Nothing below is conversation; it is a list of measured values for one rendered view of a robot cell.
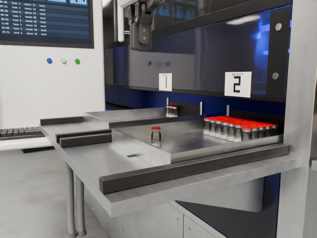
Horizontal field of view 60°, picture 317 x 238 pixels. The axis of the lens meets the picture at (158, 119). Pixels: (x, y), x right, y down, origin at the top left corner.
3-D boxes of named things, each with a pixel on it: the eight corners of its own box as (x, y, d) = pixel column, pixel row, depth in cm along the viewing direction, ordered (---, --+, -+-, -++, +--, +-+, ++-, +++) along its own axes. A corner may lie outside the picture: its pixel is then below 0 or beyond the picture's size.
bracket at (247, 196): (252, 205, 67) (254, 153, 65) (262, 210, 64) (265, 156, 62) (121, 248, 50) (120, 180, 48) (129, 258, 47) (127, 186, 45)
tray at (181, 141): (216, 129, 84) (216, 117, 84) (296, 147, 62) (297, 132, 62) (112, 142, 67) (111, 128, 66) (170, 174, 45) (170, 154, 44)
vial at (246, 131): (245, 146, 63) (246, 126, 62) (253, 148, 61) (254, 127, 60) (238, 147, 62) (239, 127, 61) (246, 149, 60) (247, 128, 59)
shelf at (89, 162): (159, 118, 119) (159, 114, 118) (323, 160, 59) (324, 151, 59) (39, 129, 95) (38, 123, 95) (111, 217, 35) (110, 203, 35)
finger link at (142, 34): (158, 4, 43) (158, 48, 44) (149, 8, 46) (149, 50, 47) (140, 1, 41) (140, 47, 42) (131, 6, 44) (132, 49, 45)
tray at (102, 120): (165, 115, 114) (165, 106, 114) (205, 124, 92) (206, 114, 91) (83, 122, 97) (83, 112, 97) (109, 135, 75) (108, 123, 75)
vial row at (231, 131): (207, 133, 77) (208, 116, 76) (260, 147, 62) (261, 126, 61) (201, 133, 76) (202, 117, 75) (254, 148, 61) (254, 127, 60)
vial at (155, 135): (157, 146, 63) (157, 127, 62) (162, 148, 61) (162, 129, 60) (149, 147, 62) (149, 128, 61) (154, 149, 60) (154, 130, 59)
